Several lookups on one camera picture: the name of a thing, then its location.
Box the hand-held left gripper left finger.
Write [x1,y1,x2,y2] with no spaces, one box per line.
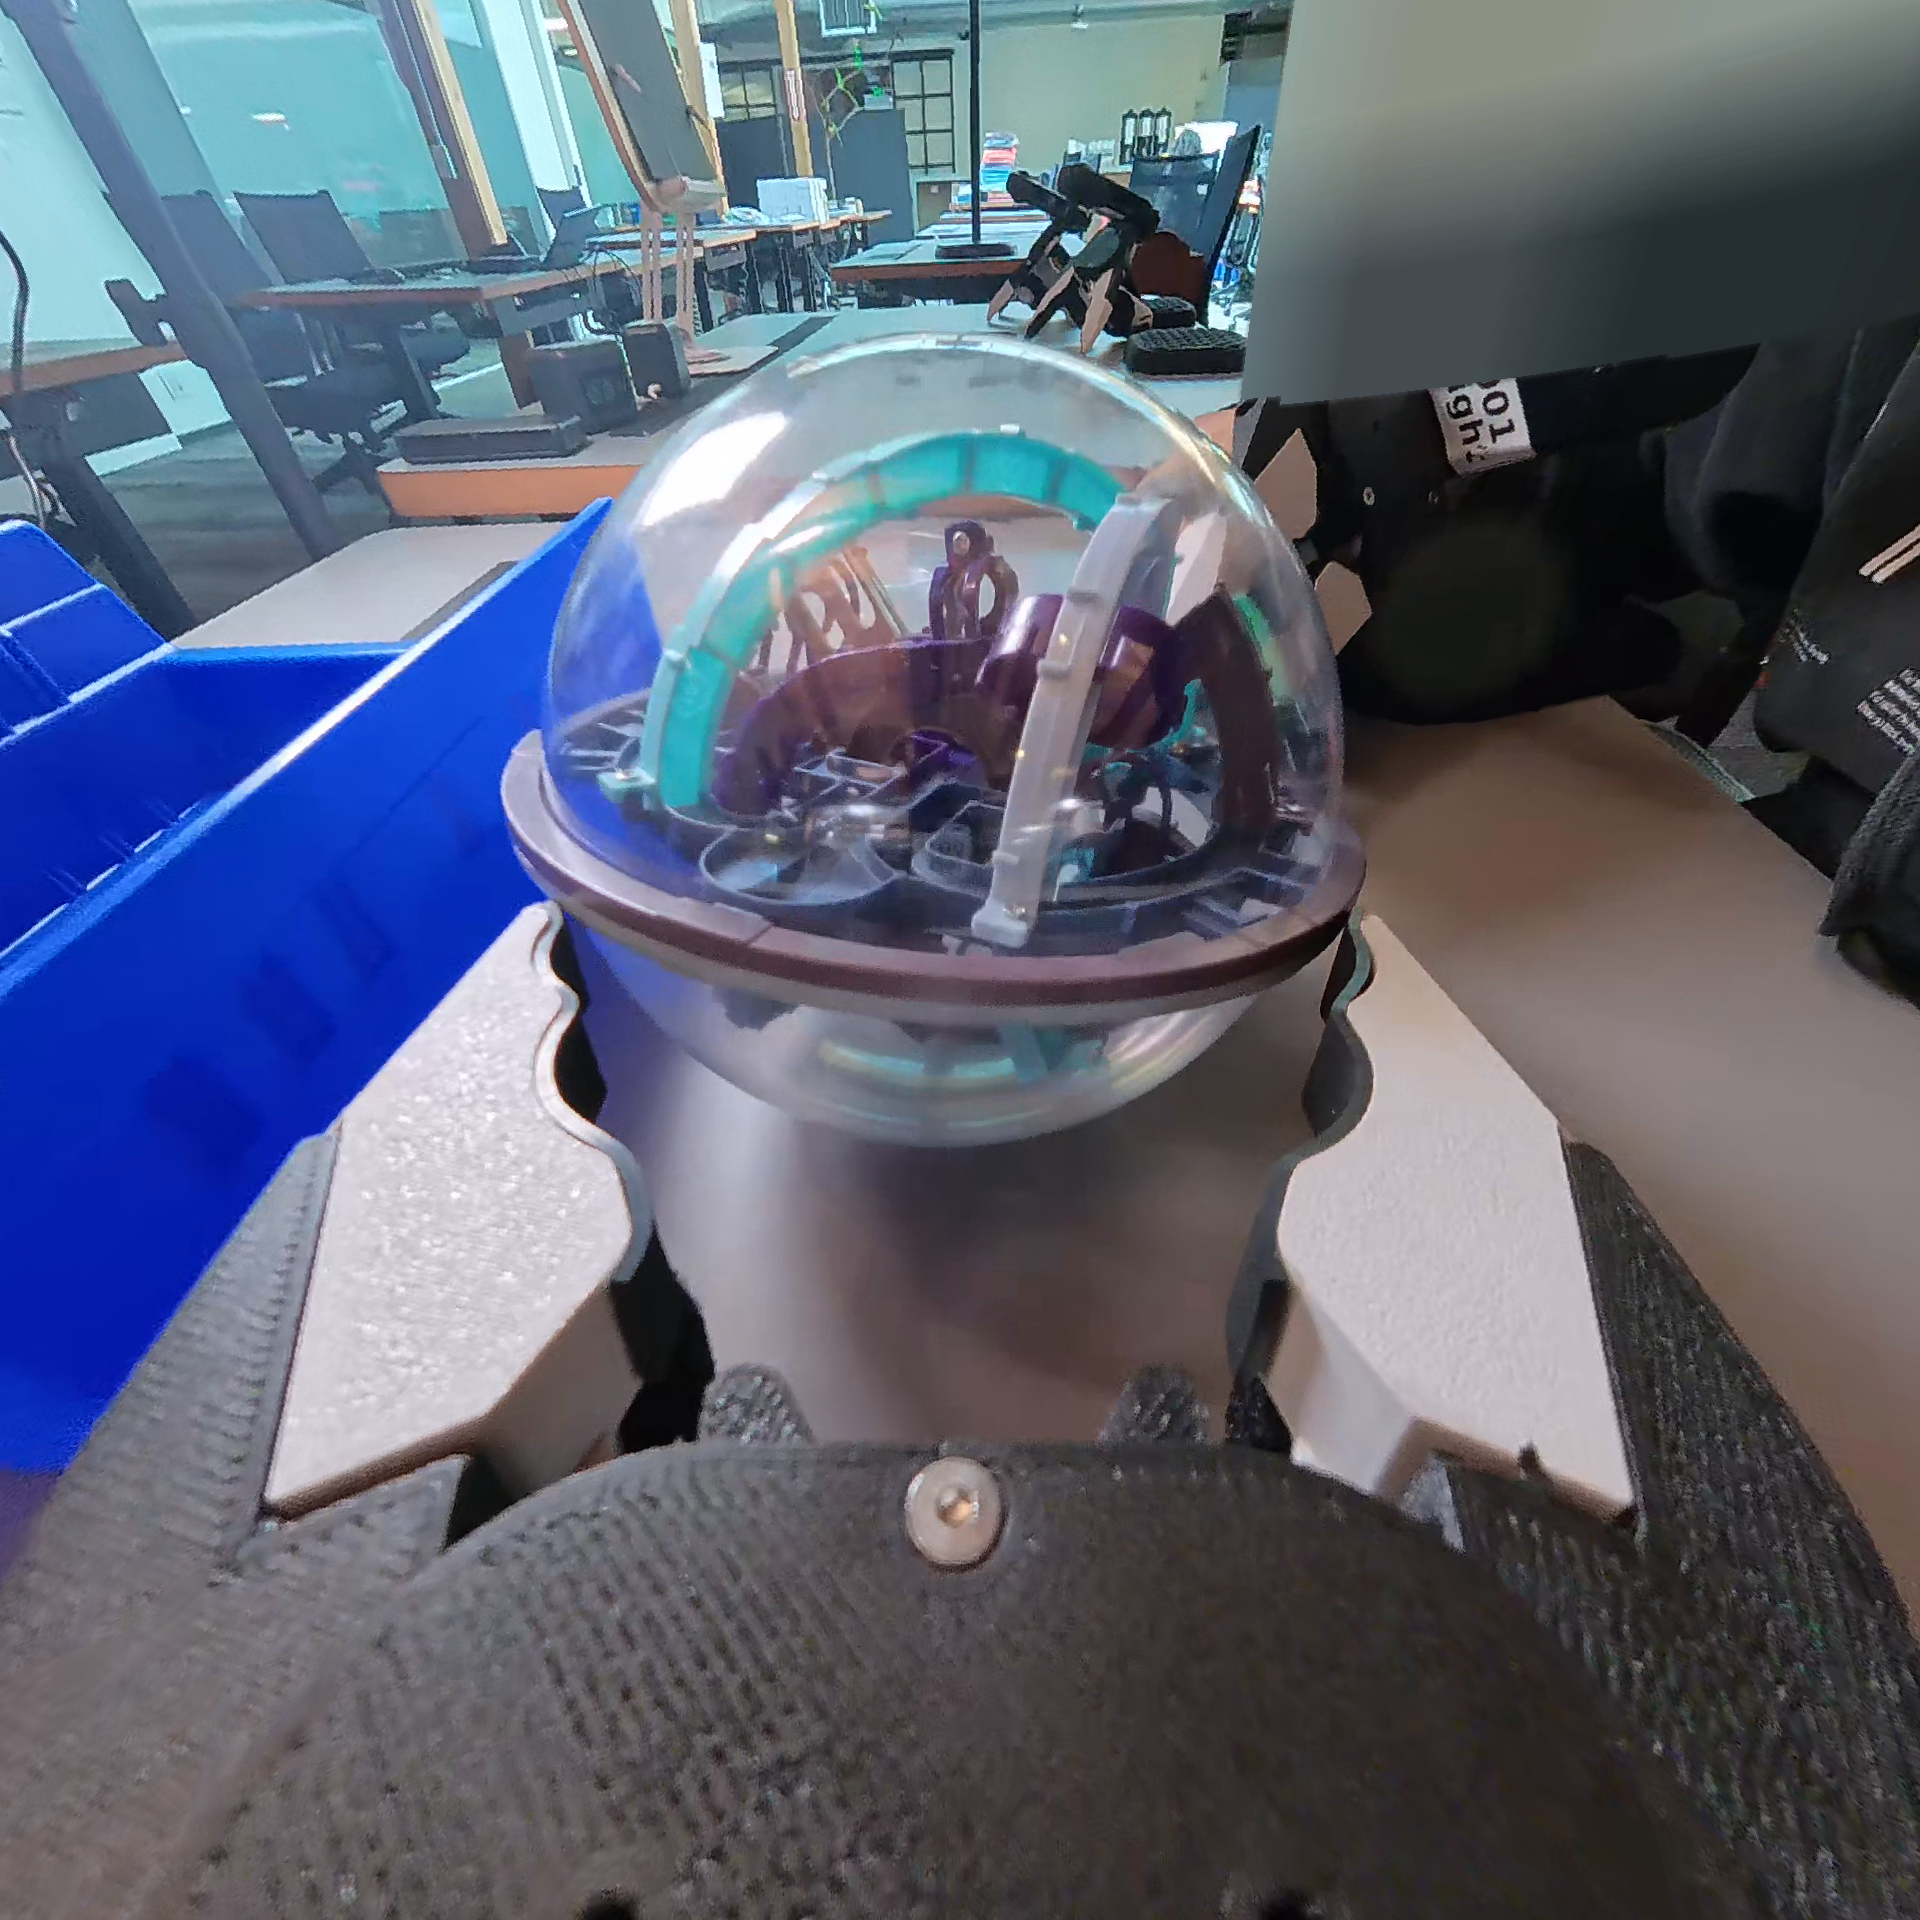
[261,911,716,1518]

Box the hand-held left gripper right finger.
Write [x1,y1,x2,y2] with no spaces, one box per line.
[1247,917,1641,1518]

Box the clear maze ball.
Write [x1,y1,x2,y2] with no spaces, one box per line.
[502,330,1368,1149]

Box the person's black printed jacket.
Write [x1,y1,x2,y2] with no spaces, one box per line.
[1665,326,1920,1004]

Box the blue plastic bin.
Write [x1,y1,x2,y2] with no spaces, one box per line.
[0,509,606,1478]

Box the grey desk with wooden edge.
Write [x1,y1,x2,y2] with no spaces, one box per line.
[375,301,1247,524]

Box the black office chair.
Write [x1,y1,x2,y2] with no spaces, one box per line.
[103,185,484,484]

